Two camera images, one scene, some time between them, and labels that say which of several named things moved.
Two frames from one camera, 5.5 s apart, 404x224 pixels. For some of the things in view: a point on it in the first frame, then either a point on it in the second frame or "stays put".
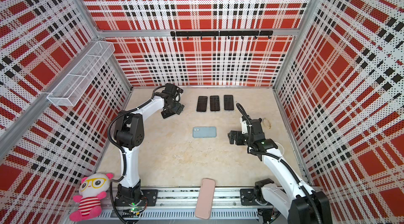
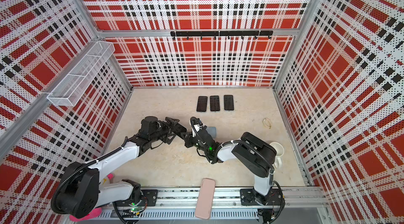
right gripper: (239, 134) -> (189, 140)
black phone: (214, 103) stays put
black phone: (228, 102) stays put
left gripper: (176, 108) -> (167, 126)
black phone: (202, 103) stays put
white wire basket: (71, 87) stays put
